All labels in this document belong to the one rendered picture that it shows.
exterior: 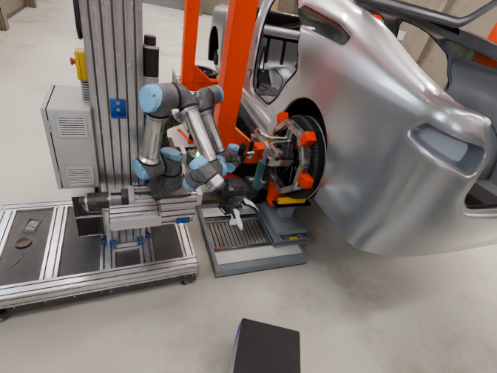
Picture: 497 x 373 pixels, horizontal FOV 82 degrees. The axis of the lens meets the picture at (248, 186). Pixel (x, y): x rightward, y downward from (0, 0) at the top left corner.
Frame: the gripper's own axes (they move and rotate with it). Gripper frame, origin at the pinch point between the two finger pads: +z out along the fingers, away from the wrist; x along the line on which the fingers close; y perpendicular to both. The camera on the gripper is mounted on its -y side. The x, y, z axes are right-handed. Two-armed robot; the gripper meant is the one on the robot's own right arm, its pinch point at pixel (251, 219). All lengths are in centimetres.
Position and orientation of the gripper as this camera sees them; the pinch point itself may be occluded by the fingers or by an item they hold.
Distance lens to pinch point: 122.8
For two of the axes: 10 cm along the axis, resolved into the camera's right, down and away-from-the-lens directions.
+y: -6.1, 4.6, 6.5
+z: 6.5, 7.5, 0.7
